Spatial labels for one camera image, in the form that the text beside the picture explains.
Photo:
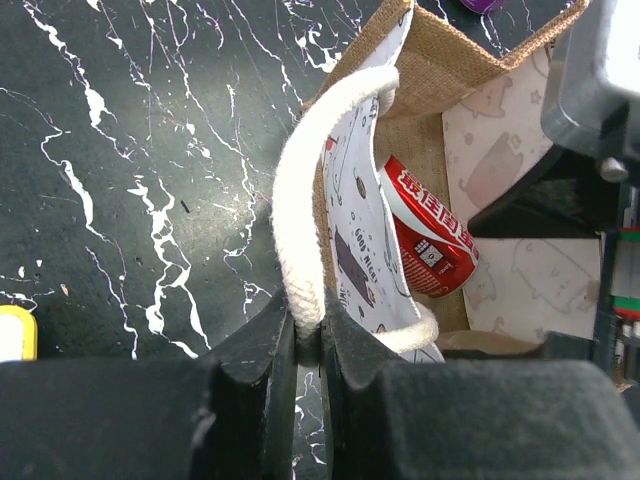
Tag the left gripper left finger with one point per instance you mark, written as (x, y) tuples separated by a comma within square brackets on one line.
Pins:
[(226, 415)]

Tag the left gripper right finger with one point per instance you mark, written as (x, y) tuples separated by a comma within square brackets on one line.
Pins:
[(387, 418)]

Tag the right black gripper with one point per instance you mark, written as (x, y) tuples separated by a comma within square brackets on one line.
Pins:
[(588, 183)]

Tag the small whiteboard yellow frame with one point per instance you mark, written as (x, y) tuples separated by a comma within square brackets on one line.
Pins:
[(18, 335)]

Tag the brown canvas tote bag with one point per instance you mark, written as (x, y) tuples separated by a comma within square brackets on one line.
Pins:
[(465, 122)]

